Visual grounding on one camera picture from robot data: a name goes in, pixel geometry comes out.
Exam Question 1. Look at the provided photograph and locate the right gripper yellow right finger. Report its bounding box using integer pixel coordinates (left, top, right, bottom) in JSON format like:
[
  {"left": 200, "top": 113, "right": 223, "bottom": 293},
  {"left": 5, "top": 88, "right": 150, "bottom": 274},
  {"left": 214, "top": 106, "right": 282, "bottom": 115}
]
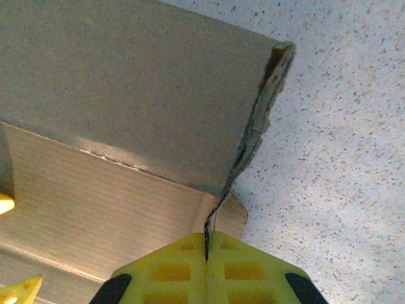
[{"left": 206, "top": 231, "right": 330, "bottom": 304}]

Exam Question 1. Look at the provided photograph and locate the brown cardboard paper box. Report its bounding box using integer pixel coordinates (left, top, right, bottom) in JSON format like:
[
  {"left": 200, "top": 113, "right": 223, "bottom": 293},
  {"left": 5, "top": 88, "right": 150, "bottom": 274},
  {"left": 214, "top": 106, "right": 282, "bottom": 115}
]
[{"left": 0, "top": 0, "right": 297, "bottom": 304}]

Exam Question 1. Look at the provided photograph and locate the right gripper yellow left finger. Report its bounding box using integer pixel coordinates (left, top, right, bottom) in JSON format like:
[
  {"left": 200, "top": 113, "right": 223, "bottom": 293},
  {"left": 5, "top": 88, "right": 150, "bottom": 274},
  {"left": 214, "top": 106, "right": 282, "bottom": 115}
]
[{"left": 89, "top": 232, "right": 208, "bottom": 304}]

